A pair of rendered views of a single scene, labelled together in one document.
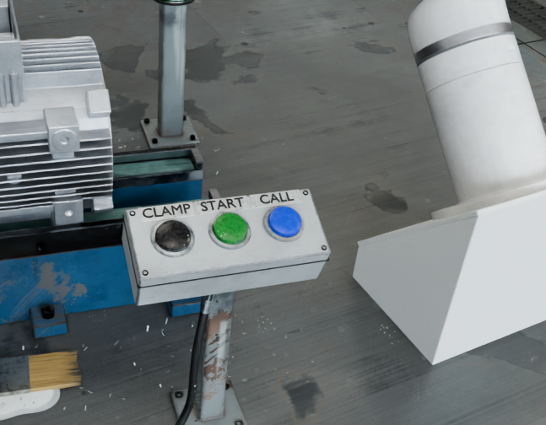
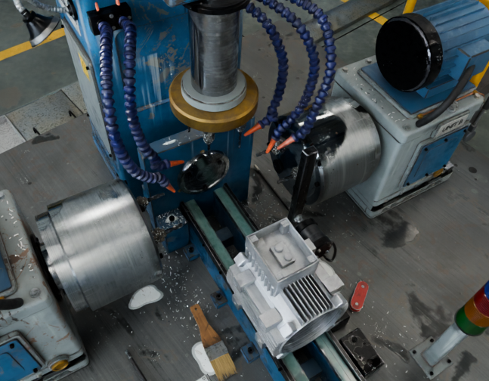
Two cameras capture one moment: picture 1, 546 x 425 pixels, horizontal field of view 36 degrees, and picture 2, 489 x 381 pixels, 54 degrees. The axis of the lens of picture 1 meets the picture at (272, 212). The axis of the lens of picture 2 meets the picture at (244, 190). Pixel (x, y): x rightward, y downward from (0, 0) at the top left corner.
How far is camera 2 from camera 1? 0.73 m
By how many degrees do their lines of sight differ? 55
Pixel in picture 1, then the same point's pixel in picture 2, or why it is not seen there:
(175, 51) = (450, 339)
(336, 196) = not seen: outside the picture
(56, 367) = (224, 367)
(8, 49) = (273, 280)
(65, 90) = (289, 311)
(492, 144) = not seen: outside the picture
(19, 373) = (217, 353)
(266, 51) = not seen: outside the picture
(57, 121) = (266, 317)
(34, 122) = (267, 306)
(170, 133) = (425, 358)
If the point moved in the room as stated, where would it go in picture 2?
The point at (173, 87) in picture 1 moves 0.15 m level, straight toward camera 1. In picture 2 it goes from (439, 348) to (381, 366)
